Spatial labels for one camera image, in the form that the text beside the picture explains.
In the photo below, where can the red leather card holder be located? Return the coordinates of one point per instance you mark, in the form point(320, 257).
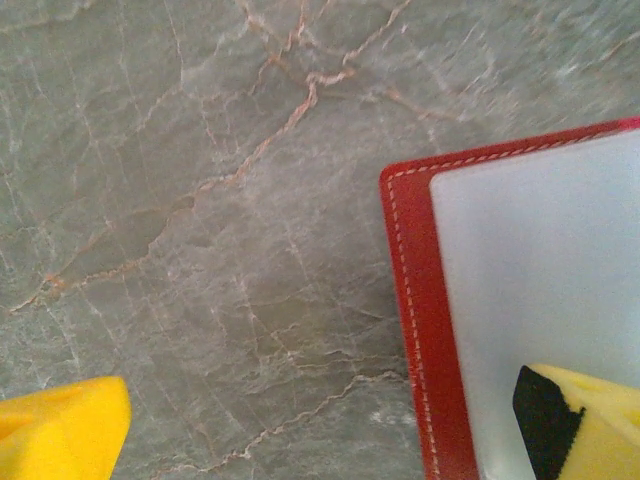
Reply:
point(415, 300)

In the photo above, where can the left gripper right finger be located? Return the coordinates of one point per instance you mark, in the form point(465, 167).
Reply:
point(600, 430)

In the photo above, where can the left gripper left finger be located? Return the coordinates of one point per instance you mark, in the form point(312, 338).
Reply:
point(60, 430)

